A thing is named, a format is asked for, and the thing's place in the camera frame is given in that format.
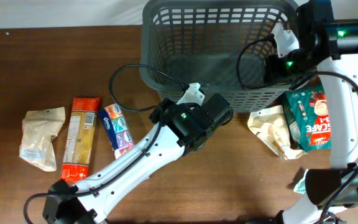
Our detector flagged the green Nescafe coffee bag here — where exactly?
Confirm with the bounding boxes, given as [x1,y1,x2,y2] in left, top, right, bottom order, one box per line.
[280,85,331,152]

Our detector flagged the grey plastic basket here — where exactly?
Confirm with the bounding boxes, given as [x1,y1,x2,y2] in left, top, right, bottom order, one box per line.
[140,0,297,113]

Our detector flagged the Kleenex tissue multipack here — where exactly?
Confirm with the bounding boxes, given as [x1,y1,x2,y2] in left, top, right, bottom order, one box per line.
[98,104,135,159]

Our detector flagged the beige paper pouch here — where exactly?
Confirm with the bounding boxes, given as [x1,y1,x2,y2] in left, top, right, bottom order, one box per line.
[19,107,65,172]
[247,105,306,160]

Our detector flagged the teal torn wrapper piece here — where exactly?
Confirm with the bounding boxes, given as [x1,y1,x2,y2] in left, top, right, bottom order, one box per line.
[293,169,308,195]

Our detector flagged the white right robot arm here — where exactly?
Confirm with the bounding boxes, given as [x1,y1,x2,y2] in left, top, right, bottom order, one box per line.
[265,1,358,223]

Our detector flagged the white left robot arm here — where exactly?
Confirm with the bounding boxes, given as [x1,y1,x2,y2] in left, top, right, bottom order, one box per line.
[42,94,232,223]

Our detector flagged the orange spaghetti packet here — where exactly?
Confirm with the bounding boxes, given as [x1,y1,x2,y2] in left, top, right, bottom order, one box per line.
[61,97,100,184]

